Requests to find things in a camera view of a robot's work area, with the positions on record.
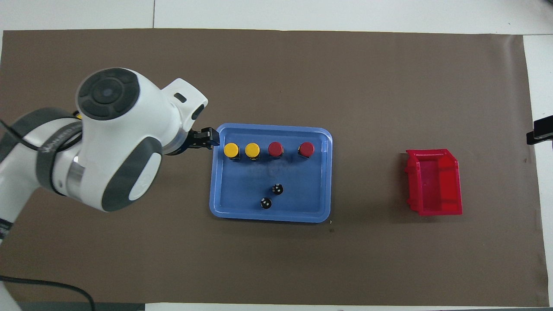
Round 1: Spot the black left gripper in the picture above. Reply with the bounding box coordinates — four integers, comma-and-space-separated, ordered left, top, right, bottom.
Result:
166, 127, 220, 156

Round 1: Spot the blue plastic tray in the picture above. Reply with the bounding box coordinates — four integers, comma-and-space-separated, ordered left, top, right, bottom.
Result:
209, 123, 333, 224

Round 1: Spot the brown paper table mat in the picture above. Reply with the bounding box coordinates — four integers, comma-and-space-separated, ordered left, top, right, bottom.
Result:
0, 28, 549, 307

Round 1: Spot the red plastic storage bin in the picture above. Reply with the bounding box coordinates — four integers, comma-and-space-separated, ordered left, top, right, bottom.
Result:
405, 149, 463, 216

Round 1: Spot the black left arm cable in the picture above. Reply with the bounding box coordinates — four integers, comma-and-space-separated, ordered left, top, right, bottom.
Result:
0, 119, 96, 311

